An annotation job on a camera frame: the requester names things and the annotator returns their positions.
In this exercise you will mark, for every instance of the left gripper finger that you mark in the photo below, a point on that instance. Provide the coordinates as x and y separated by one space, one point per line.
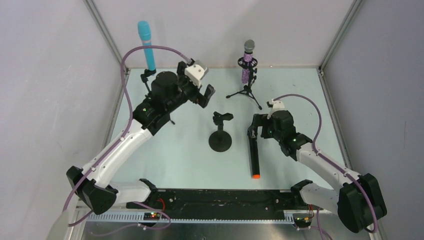
180 71
204 99

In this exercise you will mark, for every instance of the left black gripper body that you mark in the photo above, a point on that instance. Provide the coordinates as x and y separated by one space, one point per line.
197 93

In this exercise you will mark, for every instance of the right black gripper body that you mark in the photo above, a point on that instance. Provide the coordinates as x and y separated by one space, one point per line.
257 125

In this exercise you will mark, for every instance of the black microphone orange end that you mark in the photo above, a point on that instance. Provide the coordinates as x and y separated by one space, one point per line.
254 158

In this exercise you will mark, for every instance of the black round-base mic stand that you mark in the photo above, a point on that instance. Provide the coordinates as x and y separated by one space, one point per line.
220 140

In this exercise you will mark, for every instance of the black small tripod stand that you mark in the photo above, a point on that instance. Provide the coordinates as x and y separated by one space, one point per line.
145 79

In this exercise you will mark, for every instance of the black tripod shock-mount stand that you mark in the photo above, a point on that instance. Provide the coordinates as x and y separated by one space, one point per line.
247 88

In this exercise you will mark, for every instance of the purple glitter microphone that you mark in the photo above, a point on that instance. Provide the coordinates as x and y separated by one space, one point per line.
246 60

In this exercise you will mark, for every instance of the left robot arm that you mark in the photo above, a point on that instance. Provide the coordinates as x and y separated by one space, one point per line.
100 170

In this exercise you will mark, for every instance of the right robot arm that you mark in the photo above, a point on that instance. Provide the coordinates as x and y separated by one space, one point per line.
356 199

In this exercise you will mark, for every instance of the right circuit board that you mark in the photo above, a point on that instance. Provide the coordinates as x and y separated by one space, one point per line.
302 222

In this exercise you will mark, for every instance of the circuit board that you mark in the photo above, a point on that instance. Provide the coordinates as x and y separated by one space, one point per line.
152 216
302 222

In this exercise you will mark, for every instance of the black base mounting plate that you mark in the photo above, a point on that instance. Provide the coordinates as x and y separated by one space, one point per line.
224 204

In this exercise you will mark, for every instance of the left circuit board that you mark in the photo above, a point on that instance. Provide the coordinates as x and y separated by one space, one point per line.
152 216

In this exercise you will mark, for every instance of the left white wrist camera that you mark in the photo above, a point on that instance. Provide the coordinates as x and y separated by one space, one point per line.
196 72

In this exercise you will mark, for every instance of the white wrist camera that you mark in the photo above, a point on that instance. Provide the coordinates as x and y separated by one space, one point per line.
275 106
196 72

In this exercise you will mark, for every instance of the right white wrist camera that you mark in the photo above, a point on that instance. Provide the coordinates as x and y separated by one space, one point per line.
275 106

